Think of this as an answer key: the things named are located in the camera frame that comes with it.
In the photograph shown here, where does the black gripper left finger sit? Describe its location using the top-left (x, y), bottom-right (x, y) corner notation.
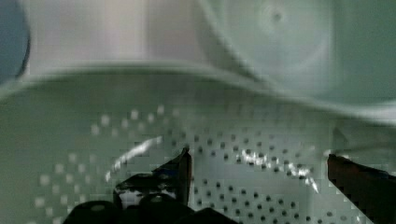
top-left (63, 147), bottom-right (237, 224)

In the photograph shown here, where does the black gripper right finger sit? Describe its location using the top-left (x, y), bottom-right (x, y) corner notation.
top-left (327, 154), bottom-right (396, 224)

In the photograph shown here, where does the green plastic strainer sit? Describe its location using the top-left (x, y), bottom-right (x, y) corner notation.
top-left (1, 64), bottom-right (395, 224)

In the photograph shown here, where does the green plastic mug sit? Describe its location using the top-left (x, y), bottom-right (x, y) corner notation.
top-left (196, 0), bottom-right (396, 105)

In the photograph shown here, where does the small blue bowl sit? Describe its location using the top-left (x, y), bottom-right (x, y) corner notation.
top-left (0, 0), bottom-right (31, 83)

